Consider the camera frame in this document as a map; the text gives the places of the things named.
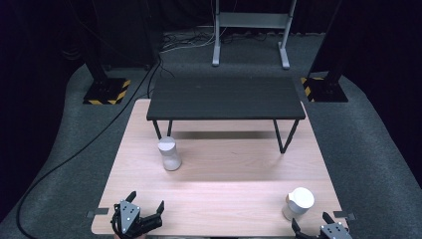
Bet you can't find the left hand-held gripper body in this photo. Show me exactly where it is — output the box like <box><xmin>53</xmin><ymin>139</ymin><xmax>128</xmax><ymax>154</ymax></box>
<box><xmin>111</xmin><ymin>199</ymin><xmax>164</xmax><ymax>239</ymax></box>

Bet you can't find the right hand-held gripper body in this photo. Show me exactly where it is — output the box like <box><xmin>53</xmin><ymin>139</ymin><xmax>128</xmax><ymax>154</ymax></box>
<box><xmin>298</xmin><ymin>222</ymin><xmax>353</xmax><ymax>239</ymax></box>

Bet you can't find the white cup with lid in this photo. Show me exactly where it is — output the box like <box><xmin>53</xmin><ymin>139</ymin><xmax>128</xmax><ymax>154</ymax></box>
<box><xmin>282</xmin><ymin>186</ymin><xmax>316</xmax><ymax>222</ymax></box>

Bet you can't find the grey-white cylindrical cup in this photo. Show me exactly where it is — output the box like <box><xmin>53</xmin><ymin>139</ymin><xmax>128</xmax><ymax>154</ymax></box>
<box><xmin>156</xmin><ymin>135</ymin><xmax>183</xmax><ymax>172</ymax></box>

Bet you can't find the small black shelf table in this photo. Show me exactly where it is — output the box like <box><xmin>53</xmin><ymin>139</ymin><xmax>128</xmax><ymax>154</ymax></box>
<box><xmin>145</xmin><ymin>77</ymin><xmax>307</xmax><ymax>155</ymax></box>

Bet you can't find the person's left hand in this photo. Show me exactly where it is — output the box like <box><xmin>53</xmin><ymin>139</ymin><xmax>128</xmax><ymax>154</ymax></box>
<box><xmin>112</xmin><ymin>233</ymin><xmax>147</xmax><ymax>239</ymax></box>

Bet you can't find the grey tape strip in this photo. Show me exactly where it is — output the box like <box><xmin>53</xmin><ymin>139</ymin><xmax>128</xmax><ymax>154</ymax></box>
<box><xmin>332</xmin><ymin>210</ymin><xmax>357</xmax><ymax>221</ymax></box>
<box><xmin>86</xmin><ymin>207</ymin><xmax>110</xmax><ymax>219</ymax></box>

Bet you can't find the black stand with striped base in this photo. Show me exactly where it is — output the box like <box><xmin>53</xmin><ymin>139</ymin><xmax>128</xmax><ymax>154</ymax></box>
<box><xmin>300</xmin><ymin>0</ymin><xmax>350</xmax><ymax>104</ymax></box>
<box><xmin>74</xmin><ymin>0</ymin><xmax>132</xmax><ymax>107</ymax></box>

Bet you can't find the grey metal stand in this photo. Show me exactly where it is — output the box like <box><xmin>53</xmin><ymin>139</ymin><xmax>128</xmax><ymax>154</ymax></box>
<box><xmin>211</xmin><ymin>0</ymin><xmax>298</xmax><ymax>71</ymax></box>

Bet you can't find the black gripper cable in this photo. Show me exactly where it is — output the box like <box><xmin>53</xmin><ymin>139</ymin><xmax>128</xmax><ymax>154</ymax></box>
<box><xmin>109</xmin><ymin>202</ymin><xmax>123</xmax><ymax>239</ymax></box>

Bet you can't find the long black floor cable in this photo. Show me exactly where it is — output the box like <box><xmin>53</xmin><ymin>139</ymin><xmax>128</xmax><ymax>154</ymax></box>
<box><xmin>15</xmin><ymin>56</ymin><xmax>167</xmax><ymax>239</ymax></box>

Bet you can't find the bundle of floor cables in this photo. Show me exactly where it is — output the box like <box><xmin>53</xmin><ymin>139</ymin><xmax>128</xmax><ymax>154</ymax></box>
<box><xmin>160</xmin><ymin>28</ymin><xmax>273</xmax><ymax>54</ymax></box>

